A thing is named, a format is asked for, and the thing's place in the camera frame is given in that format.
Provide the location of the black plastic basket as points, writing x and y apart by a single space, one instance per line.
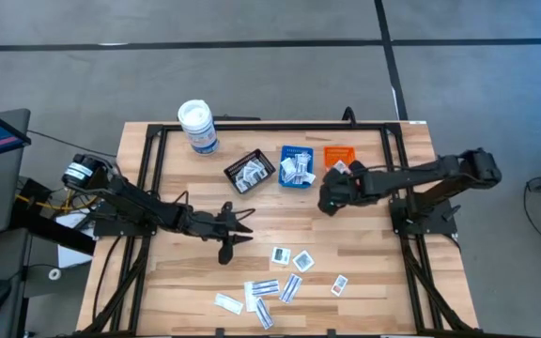
230 171

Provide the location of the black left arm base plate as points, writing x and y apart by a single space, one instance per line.
106 225

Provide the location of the orange plastic basket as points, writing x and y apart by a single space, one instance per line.
338 152

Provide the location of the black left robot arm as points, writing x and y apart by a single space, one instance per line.
129 202

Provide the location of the orange label ointment packet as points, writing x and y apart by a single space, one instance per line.
341 166
339 285

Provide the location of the crumpled blue striped bandage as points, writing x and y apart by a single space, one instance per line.
264 313
290 287

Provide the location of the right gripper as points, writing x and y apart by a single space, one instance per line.
345 188

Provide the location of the blue plastic basket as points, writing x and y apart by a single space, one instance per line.
296 148

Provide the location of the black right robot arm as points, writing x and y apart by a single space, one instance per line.
416 177

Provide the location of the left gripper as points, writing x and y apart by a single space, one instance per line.
205 225

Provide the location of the white drug facts packet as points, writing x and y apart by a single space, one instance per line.
262 174
281 256
303 261

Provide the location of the blue striped fabric bandage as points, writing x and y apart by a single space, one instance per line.
267 287
302 162

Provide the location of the white paper sheet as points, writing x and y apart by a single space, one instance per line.
71 256

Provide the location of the black table edge clamp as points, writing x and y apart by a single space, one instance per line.
330 332
220 332

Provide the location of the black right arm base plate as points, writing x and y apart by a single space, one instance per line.
439 220

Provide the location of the white wipes canister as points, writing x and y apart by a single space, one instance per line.
197 124

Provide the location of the white tape roll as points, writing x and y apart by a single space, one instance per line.
50 274

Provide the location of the plain white bandage wrapper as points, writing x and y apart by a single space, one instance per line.
249 300
308 178
228 303

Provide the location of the BZK antiseptic towelette packet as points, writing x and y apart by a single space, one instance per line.
241 183
252 169

